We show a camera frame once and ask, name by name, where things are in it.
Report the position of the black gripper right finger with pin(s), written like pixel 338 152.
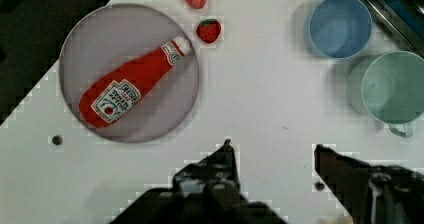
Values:
pixel 372 194

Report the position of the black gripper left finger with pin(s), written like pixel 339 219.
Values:
pixel 218 167

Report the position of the red toy ketchup bottle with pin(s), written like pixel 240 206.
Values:
pixel 114 95

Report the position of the small red toy strawberry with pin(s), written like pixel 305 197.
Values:
pixel 209 30

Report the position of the blue plastic cup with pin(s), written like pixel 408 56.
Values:
pixel 338 29

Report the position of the grey round plate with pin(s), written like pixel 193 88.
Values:
pixel 107 38

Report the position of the silver toaster oven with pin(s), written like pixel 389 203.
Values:
pixel 403 18

